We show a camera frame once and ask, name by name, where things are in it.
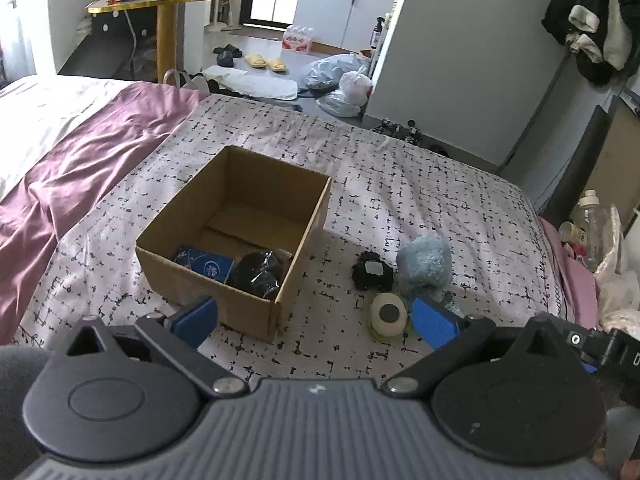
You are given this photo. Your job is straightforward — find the light blue fluffy plush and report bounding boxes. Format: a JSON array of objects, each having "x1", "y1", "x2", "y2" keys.
[{"x1": 396, "y1": 233, "x2": 452, "y2": 301}]

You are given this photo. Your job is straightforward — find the blue printed packet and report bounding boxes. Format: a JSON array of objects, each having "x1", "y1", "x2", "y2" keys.
[{"x1": 174, "y1": 245, "x2": 233, "y2": 283}]

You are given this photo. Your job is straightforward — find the black fuzzy item white tag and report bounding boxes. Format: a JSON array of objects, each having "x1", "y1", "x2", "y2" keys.
[{"x1": 352, "y1": 252, "x2": 394, "y2": 292}]

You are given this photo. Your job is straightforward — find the white black patterned blanket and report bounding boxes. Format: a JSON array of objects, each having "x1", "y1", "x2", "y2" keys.
[{"x1": 13, "y1": 96, "x2": 570, "y2": 382}]

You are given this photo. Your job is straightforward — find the brown cardboard box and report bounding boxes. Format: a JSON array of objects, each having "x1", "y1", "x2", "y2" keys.
[{"x1": 136, "y1": 145, "x2": 332, "y2": 342}]

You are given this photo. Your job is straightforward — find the bedside plastic bottle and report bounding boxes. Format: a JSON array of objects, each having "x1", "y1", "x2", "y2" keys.
[{"x1": 575, "y1": 188, "x2": 612, "y2": 272}]

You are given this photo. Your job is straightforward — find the mauve satin bed sheet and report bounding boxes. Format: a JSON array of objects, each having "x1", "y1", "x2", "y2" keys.
[{"x1": 1, "y1": 81, "x2": 204, "y2": 344}]

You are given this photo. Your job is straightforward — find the clear plastic bag on floor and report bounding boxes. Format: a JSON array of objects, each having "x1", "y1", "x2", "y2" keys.
[{"x1": 316, "y1": 90, "x2": 361, "y2": 118}]

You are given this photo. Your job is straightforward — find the white floor mat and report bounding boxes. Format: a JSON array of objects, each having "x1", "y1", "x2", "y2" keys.
[{"x1": 203, "y1": 65, "x2": 298, "y2": 101}]

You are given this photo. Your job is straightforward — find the white red plastic bag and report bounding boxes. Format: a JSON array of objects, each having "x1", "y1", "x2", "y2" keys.
[{"x1": 338, "y1": 66, "x2": 373, "y2": 107}]

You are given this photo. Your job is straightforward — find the white pillow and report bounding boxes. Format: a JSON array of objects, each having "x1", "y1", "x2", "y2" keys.
[{"x1": 0, "y1": 75, "x2": 130, "y2": 195}]

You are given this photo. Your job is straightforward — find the black slippers pair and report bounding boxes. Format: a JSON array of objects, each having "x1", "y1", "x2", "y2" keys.
[{"x1": 213, "y1": 44, "x2": 243, "y2": 68}]

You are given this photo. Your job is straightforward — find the left yellow slipper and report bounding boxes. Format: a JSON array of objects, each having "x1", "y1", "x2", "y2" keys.
[{"x1": 244, "y1": 54, "x2": 268, "y2": 70}]

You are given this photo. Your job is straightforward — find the grey blue garbage bag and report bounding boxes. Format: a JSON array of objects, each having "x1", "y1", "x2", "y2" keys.
[{"x1": 300, "y1": 53, "x2": 370, "y2": 91}]

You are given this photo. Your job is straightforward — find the pack of water bottles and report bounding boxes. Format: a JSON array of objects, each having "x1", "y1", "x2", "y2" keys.
[{"x1": 281, "y1": 25, "x2": 314, "y2": 54}]

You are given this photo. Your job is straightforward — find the hanging black white clothes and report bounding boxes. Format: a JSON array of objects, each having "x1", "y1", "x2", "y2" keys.
[{"x1": 541, "y1": 0, "x2": 639, "y2": 87}]

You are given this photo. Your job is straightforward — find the round yellow edged table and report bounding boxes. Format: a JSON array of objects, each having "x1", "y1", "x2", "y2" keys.
[{"x1": 86, "y1": 0, "x2": 213, "y2": 82}]

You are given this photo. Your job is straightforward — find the white kitchen cabinet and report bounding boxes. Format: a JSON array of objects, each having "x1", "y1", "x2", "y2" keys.
[{"x1": 293, "y1": 0, "x2": 395, "y2": 52}]

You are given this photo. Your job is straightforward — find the brown board against wall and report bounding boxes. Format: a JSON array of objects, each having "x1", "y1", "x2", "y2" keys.
[{"x1": 586, "y1": 98, "x2": 640, "y2": 232}]

